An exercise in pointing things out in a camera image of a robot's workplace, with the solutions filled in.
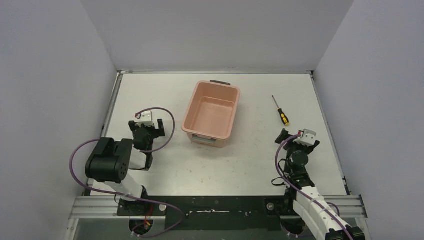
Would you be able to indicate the pink plastic bin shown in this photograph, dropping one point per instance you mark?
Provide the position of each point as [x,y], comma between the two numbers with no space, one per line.
[211,113]

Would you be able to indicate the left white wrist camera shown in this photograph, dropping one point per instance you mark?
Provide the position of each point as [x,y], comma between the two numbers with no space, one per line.
[144,118]

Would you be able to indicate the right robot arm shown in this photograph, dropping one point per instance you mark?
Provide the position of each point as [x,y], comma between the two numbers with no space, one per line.
[302,197]

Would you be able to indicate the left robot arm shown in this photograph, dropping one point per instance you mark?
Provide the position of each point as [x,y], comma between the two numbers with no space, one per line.
[109,163]

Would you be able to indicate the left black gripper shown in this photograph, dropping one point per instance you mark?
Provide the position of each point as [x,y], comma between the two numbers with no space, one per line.
[145,129]

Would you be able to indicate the black yellow screwdriver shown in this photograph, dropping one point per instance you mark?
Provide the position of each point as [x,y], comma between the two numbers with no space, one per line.
[282,115]

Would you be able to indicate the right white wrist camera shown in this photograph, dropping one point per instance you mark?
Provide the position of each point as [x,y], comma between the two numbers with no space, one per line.
[306,138]

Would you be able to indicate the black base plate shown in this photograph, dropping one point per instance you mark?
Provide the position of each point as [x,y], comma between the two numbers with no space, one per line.
[218,213]

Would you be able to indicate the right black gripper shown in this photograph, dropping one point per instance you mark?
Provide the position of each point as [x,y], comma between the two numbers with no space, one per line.
[307,149]

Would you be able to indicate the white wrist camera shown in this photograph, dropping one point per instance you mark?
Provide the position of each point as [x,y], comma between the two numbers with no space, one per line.
[306,138]
[144,118]

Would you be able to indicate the aluminium frame rail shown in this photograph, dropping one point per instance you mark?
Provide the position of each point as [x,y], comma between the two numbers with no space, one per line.
[105,207]

